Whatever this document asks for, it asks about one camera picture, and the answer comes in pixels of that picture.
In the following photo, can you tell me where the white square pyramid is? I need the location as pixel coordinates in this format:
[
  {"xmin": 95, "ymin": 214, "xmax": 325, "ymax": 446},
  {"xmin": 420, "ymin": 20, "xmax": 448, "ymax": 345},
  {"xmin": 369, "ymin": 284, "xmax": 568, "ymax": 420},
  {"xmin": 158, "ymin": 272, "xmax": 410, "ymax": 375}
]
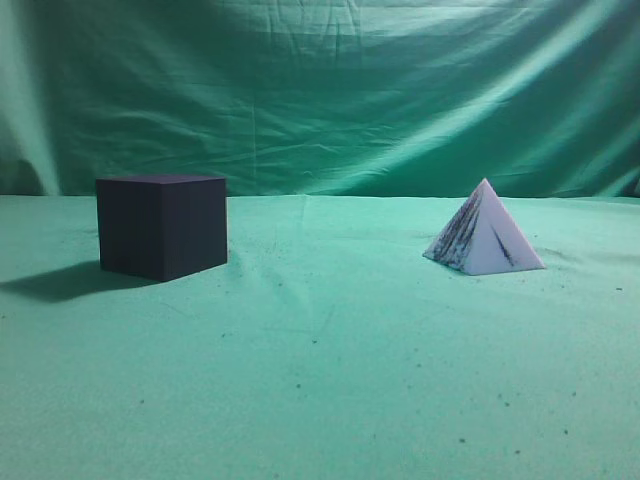
[{"xmin": 423, "ymin": 178, "xmax": 545, "ymax": 276}]

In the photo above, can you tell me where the dark purple cube block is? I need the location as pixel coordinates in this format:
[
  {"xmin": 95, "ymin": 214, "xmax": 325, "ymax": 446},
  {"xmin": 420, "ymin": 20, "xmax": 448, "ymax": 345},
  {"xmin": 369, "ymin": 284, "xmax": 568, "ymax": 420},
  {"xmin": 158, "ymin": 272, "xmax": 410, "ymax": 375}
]
[{"xmin": 95, "ymin": 174, "xmax": 229, "ymax": 282}]

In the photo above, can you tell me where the green table cloth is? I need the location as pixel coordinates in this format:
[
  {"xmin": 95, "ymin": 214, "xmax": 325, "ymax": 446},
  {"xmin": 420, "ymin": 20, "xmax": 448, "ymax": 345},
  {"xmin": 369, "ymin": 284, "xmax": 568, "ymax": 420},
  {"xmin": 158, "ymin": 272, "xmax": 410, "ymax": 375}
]
[{"xmin": 1, "ymin": 196, "xmax": 639, "ymax": 479}]

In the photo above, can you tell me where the green cloth backdrop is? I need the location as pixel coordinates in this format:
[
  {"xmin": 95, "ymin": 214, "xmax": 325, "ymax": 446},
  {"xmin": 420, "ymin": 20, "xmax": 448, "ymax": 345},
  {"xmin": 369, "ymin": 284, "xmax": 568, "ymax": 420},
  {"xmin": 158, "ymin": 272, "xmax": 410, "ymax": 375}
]
[{"xmin": 1, "ymin": 1, "xmax": 639, "ymax": 198}]

